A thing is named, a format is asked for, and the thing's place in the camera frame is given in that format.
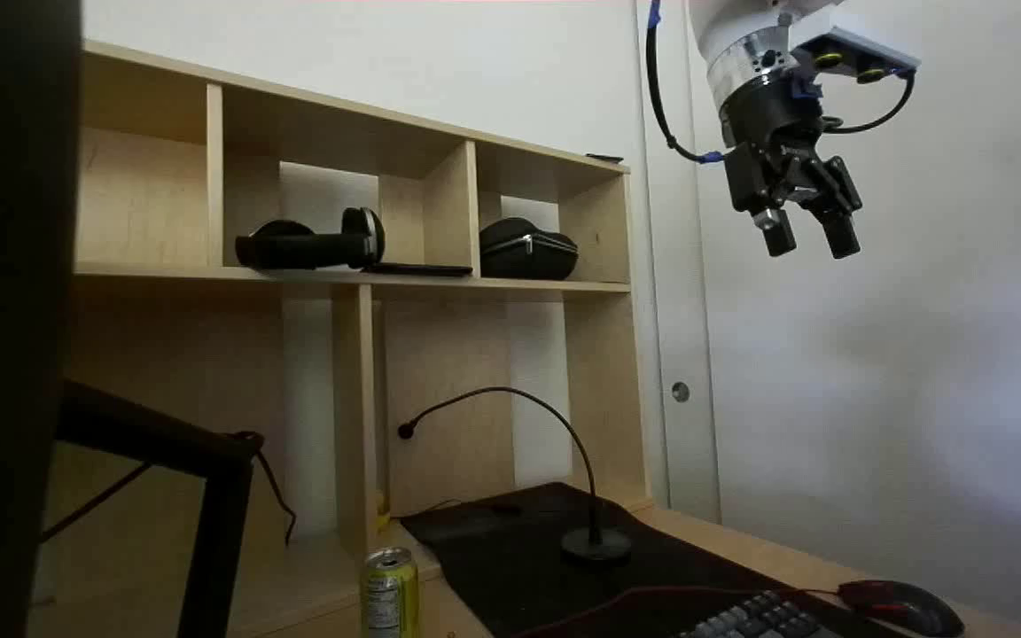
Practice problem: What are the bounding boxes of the black headphones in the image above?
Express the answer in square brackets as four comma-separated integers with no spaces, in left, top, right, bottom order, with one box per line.
[236,209,386,270]

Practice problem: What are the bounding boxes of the black monitor edge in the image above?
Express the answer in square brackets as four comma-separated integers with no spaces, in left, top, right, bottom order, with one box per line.
[0,0,83,638]

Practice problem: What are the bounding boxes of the black gooseneck microphone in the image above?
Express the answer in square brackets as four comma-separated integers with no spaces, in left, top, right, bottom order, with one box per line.
[397,386,633,562]

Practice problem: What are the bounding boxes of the black headphone case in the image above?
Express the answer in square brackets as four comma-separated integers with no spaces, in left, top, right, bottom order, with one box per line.
[480,214,577,279]

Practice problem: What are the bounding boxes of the flat black device on shelf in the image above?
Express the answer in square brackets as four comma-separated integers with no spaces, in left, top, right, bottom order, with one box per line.
[362,263,473,279]

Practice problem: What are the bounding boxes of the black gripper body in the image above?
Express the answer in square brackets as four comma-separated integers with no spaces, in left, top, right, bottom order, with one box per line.
[719,70,863,214]

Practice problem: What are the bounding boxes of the black red computer mouse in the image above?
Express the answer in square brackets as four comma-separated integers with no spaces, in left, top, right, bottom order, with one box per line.
[837,577,963,638]

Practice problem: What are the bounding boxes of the white closet door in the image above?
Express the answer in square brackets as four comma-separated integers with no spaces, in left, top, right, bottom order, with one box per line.
[636,0,719,518]

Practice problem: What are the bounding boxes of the black desk mat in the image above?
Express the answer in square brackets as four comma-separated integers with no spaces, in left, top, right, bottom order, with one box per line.
[397,477,894,638]

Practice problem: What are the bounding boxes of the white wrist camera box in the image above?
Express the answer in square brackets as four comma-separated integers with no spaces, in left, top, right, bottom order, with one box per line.
[796,29,917,82]

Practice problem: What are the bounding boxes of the dark keyboard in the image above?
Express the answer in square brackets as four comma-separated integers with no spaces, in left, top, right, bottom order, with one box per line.
[678,593,839,638]

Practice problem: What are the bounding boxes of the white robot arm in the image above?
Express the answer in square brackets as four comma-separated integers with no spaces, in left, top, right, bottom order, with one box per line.
[691,0,863,259]

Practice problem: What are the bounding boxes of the black hanging cable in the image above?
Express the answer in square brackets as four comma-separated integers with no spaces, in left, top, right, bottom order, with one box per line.
[251,444,301,550]

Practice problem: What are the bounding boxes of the yellow green soda can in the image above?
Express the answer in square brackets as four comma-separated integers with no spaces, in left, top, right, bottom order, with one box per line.
[362,544,418,638]

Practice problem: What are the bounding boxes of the wooden shelf unit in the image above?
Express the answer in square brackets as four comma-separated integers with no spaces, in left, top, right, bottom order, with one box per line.
[70,41,648,638]

